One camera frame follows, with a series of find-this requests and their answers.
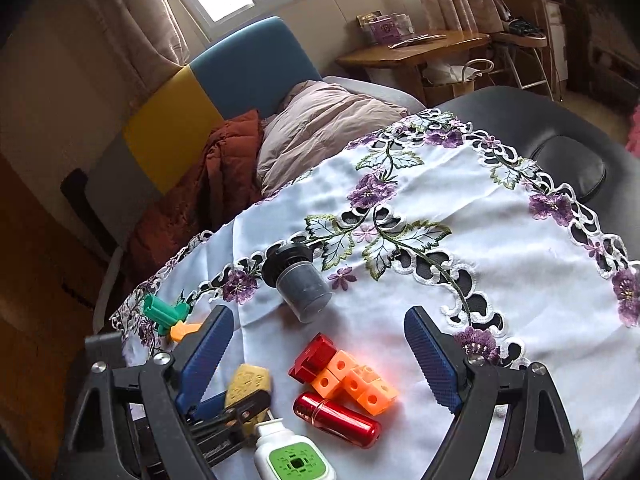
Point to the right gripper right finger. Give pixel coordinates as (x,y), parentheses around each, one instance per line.
(439,358)

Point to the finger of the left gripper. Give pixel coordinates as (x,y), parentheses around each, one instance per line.
(252,405)
(210,408)

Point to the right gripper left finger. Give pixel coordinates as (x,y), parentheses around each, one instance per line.
(197,356)

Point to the yellow engraved oval soap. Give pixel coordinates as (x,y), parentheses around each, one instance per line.
(246,380)

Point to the red metallic cylinder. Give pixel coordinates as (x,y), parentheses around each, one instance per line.
(333,418)

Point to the green plastic spool stand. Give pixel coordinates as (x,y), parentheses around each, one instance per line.
(163,315)

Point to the white green bottle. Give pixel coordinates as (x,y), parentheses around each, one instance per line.
(282,455)

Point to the red puzzle piece block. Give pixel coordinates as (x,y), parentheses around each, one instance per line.
(313,359)

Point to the orange linked cubes toy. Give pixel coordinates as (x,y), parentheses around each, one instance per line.
(343,374)

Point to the black cylindrical filter canister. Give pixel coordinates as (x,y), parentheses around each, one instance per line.
(290,269)

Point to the rust red quilted jacket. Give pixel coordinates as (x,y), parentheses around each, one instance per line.
(212,192)

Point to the multicolour sofa backrest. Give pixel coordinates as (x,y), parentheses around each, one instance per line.
(252,69)

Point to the pink grey pillow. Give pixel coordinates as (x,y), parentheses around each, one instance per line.
(315,121)

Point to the black padded chair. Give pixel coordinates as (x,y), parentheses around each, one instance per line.
(605,177)

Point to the wooden desk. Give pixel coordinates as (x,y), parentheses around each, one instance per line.
(406,63)

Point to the pink curtain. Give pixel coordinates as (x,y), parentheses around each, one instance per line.
(145,32)

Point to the purple gift box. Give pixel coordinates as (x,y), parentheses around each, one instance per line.
(379,28)

